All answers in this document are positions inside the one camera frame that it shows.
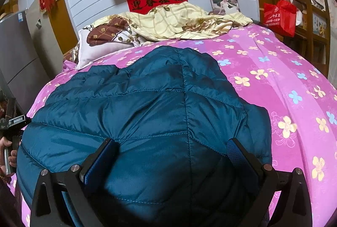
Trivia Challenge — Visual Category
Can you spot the white pillow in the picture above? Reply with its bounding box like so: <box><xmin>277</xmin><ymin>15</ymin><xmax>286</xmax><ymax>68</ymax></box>
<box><xmin>76</xmin><ymin>29</ymin><xmax>133</xmax><ymax>70</ymax></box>

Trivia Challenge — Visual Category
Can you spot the grey refrigerator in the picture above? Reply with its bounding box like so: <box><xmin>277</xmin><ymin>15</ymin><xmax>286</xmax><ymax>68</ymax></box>
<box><xmin>0</xmin><ymin>0</ymin><xmax>63</xmax><ymax>113</ymax></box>

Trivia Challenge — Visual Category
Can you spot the person's left hand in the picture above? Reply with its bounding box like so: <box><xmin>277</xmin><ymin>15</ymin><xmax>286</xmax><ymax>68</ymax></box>
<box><xmin>0</xmin><ymin>136</ymin><xmax>17</xmax><ymax>184</ymax></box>

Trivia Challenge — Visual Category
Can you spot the wooden shelf unit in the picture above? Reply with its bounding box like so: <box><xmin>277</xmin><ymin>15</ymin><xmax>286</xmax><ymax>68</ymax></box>
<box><xmin>277</xmin><ymin>0</ymin><xmax>331</xmax><ymax>77</ymax></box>

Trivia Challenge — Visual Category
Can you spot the red shopping bag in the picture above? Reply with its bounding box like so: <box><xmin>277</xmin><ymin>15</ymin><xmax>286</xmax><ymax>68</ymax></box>
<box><xmin>263</xmin><ymin>0</ymin><xmax>297</xmax><ymax>37</ymax></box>

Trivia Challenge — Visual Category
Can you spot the cream brown floral quilt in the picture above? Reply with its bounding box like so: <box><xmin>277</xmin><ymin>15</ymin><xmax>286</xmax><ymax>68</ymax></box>
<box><xmin>63</xmin><ymin>1</ymin><xmax>254</xmax><ymax>65</ymax></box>

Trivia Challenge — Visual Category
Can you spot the teal quilted down jacket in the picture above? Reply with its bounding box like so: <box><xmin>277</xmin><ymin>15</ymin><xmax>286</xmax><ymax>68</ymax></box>
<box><xmin>17</xmin><ymin>46</ymin><xmax>272</xmax><ymax>226</ymax></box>

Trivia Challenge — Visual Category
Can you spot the wall photo of woman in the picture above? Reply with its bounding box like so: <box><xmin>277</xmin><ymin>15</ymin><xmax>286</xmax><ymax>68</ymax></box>
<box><xmin>210</xmin><ymin>0</ymin><xmax>240</xmax><ymax>15</ymax></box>

